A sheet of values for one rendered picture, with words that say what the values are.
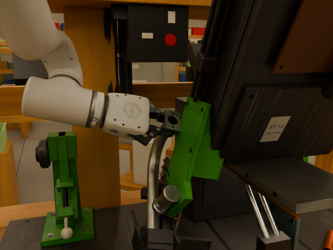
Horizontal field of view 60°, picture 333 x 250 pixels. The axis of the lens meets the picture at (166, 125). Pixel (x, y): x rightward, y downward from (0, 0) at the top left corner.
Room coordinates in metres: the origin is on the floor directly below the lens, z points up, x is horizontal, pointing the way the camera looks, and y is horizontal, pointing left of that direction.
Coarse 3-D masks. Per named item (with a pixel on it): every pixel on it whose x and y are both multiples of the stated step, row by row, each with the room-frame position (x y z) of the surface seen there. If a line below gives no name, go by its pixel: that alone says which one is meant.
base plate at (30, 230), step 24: (96, 216) 0.78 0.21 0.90; (120, 216) 0.78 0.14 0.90; (144, 216) 0.78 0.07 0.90; (240, 216) 0.78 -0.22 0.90; (264, 216) 0.78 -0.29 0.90; (312, 216) 0.78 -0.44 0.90; (24, 240) 0.66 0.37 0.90; (96, 240) 0.66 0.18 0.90; (120, 240) 0.66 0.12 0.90; (216, 240) 0.66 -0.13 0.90; (240, 240) 0.66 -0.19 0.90; (312, 240) 0.66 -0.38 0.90
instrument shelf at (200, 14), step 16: (48, 0) 0.77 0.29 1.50; (64, 0) 0.77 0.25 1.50; (80, 0) 0.77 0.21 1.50; (96, 0) 0.77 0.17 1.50; (112, 0) 0.78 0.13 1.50; (128, 0) 0.79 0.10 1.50; (144, 0) 0.80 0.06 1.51; (160, 0) 0.81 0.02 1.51; (176, 0) 0.82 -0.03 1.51; (192, 0) 0.83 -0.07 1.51; (208, 0) 0.85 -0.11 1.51; (192, 16) 1.04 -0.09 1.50
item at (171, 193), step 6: (168, 186) 0.56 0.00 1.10; (174, 186) 0.57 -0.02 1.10; (168, 192) 0.55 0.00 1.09; (174, 192) 0.56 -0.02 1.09; (156, 198) 0.60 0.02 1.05; (162, 198) 0.56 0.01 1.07; (168, 198) 0.54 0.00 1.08; (174, 198) 0.55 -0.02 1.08; (156, 204) 0.58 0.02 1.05; (162, 204) 0.56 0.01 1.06; (168, 204) 0.55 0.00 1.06; (156, 210) 0.58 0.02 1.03; (162, 210) 0.57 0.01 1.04
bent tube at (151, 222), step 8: (168, 112) 0.68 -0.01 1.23; (176, 112) 0.69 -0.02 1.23; (168, 120) 0.69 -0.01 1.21; (176, 120) 0.68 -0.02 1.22; (168, 128) 0.65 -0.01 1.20; (176, 128) 0.65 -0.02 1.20; (160, 136) 0.70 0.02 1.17; (152, 144) 0.73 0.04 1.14; (160, 144) 0.71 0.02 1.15; (152, 152) 0.72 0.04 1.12; (160, 152) 0.72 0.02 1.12; (152, 160) 0.71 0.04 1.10; (152, 168) 0.70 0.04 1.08; (152, 176) 0.68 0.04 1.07; (152, 184) 0.66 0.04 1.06; (152, 192) 0.65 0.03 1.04; (152, 200) 0.63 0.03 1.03; (152, 208) 0.61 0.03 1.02; (152, 216) 0.60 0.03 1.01; (152, 224) 0.59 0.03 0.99
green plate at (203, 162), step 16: (192, 112) 0.63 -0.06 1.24; (208, 112) 0.57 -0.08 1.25; (192, 128) 0.60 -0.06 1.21; (208, 128) 0.59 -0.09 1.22; (176, 144) 0.66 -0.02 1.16; (192, 144) 0.58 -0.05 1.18; (208, 144) 0.59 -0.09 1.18; (176, 160) 0.63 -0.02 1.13; (192, 160) 0.56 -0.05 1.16; (208, 160) 0.59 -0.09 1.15; (176, 176) 0.61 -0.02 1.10; (192, 176) 0.58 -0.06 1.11; (208, 176) 0.59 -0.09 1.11
